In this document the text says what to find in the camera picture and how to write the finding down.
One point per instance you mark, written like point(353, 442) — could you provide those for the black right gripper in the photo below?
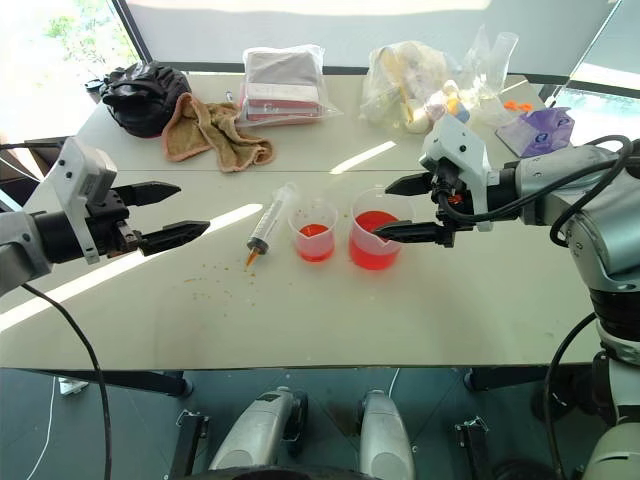
point(450, 205)

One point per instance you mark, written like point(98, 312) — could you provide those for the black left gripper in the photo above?
point(107, 220)

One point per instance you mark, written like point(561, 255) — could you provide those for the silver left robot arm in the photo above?
point(22, 240)

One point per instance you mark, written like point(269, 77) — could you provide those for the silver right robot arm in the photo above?
point(580, 200)

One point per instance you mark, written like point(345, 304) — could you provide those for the large beaker with red liquid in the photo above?
point(372, 240)

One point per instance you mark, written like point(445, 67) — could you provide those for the small beaker with red liquid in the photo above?
point(314, 230)

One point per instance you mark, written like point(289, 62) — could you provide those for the clear plastic syringe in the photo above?
point(269, 222)

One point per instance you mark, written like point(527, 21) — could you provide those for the brown towel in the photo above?
point(212, 132)

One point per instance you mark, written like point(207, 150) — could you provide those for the black plastic bag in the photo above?
point(145, 97)

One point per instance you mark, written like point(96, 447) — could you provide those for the clear bag of yellow items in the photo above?
point(400, 85)

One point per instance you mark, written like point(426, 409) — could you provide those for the orange bottle cap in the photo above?
point(517, 105)

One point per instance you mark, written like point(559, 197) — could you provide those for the purple tissue box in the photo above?
point(537, 127)

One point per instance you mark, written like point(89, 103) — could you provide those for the clear bag of cloths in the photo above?
point(282, 85)

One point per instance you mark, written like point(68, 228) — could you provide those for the silver right robot leg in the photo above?
point(385, 435)

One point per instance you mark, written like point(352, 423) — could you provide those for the silver robot leg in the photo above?
point(385, 435)
point(257, 432)

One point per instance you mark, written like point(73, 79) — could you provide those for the silver left robot leg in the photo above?
point(257, 432)

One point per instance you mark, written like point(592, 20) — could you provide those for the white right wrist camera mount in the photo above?
point(462, 155)

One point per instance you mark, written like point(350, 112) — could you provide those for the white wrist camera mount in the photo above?
point(462, 155)
point(80, 175)

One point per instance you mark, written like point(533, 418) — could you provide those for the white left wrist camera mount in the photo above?
point(80, 175)

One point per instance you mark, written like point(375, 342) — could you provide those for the black table frame bar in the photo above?
point(135, 382)

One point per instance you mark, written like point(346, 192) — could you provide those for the black table leg bracket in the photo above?
point(475, 445)
point(190, 440)

